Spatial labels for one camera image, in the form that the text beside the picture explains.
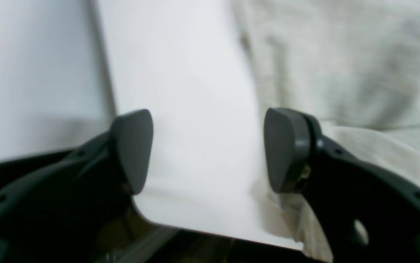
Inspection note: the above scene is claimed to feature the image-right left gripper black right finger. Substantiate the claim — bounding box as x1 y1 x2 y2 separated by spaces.
263 108 420 263

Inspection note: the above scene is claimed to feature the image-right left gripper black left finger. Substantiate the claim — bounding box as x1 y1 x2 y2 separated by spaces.
0 109 154 263

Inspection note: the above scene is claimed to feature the beige T-shirt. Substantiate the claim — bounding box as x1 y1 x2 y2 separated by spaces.
232 0 420 262

